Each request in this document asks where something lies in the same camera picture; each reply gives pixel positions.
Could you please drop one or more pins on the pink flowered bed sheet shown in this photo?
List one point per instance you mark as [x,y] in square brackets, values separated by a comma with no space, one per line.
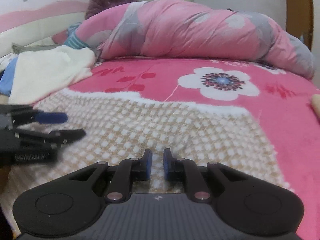
[280,101]

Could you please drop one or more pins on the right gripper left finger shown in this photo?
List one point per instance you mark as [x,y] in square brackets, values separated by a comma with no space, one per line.
[122,177]

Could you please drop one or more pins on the white fleece blanket pile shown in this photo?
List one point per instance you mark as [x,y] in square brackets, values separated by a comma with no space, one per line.
[31,76]

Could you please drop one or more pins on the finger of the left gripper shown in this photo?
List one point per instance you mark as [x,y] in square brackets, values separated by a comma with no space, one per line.
[51,118]
[64,137]

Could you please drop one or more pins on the red pillow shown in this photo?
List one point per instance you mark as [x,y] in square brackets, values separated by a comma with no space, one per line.
[60,37]

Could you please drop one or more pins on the beige white checked coat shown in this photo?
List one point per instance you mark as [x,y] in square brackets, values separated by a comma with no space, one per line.
[123,125]

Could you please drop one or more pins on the teal striped cloth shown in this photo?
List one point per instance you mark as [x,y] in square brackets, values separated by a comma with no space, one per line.
[74,42]

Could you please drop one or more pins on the pink floral duvet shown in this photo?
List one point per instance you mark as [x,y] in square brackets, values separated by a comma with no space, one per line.
[177,28]

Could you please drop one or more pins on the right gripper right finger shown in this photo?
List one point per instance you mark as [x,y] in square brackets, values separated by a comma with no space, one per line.
[186,172]

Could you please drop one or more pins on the cream knit cardigan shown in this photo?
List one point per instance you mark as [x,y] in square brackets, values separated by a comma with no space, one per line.
[315,104]

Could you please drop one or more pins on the blue crumpled cloth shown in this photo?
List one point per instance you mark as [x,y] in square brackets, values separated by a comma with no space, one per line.
[73,27]

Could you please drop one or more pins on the pink white headboard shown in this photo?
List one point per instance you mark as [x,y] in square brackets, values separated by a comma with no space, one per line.
[29,26]

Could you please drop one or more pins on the brown wooden door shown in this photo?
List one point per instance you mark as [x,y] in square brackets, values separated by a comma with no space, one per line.
[299,20]

